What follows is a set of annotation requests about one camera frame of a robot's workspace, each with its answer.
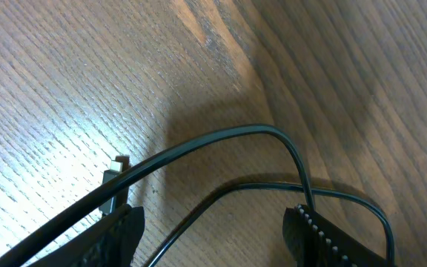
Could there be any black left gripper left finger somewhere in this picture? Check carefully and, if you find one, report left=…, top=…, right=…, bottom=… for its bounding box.
left=33, top=204, right=145, bottom=267

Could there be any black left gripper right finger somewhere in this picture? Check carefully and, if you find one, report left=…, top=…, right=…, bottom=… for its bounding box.
left=282, top=205, right=394, bottom=267

